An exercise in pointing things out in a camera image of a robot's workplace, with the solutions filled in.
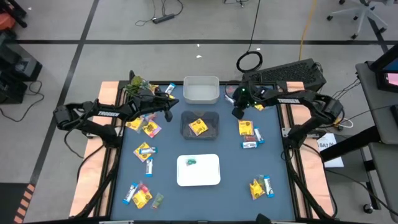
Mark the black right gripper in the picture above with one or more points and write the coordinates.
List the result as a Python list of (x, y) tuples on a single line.
[(250, 96)]

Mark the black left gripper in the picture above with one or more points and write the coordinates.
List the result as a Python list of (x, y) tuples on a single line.
[(146, 101)]

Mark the green candy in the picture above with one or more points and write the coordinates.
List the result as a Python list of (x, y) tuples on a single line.
[(260, 180), (190, 161), (157, 200)]

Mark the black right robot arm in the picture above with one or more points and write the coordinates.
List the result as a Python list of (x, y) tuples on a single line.
[(289, 100)]

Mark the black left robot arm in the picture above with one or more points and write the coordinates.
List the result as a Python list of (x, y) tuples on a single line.
[(109, 113)]

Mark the small potted plant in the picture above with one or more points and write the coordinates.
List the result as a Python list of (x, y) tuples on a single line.
[(136, 83)]

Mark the translucent plastic bin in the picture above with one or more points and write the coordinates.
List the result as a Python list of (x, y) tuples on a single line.
[(201, 91)]

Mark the dark grey plastic bin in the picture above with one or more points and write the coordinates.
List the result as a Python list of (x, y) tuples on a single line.
[(186, 132)]

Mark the black computer case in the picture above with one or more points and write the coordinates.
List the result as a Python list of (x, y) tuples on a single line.
[(286, 73)]

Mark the white plastic bin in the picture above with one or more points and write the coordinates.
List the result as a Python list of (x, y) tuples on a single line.
[(202, 174)]

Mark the black power strip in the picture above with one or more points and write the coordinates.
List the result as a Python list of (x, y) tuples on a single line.
[(163, 18)]

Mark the yellow plug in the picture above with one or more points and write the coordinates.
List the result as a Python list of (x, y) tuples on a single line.
[(337, 121)]

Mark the white paper sheet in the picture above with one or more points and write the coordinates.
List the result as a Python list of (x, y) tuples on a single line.
[(329, 153)]

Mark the copper-coloured side board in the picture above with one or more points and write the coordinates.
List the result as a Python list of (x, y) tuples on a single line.
[(314, 180), (85, 186)]

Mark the grey desk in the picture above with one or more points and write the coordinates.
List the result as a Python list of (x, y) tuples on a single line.
[(371, 105), (387, 174)]

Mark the black monitor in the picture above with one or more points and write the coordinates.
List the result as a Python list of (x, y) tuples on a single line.
[(384, 67)]

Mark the black equipment case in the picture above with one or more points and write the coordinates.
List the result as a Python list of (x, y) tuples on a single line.
[(18, 67)]

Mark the white office chair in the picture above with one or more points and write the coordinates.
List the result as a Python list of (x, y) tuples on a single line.
[(362, 9)]

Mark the black stand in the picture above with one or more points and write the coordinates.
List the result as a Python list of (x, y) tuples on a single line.
[(18, 17)]

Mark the red orange object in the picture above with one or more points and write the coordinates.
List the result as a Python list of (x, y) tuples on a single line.
[(5, 21)]

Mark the black orange striped mat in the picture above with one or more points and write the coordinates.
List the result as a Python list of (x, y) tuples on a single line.
[(7, 202)]

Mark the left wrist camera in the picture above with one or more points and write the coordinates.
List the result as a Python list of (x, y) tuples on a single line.
[(168, 115)]

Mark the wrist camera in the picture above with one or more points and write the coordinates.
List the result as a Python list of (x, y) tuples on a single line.
[(238, 112), (168, 115)]

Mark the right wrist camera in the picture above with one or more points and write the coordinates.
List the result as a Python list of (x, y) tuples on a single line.
[(238, 112)]

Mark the black table frame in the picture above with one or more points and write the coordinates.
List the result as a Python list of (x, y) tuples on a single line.
[(281, 84)]

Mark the black desk frame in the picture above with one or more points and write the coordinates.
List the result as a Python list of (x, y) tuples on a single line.
[(351, 143)]

